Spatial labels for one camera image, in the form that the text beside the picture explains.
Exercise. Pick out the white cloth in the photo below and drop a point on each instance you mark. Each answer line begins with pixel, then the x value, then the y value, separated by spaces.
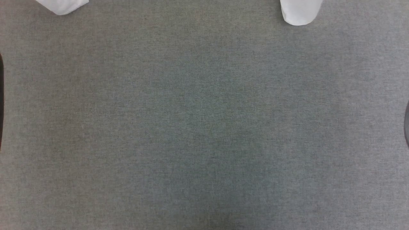
pixel 300 12

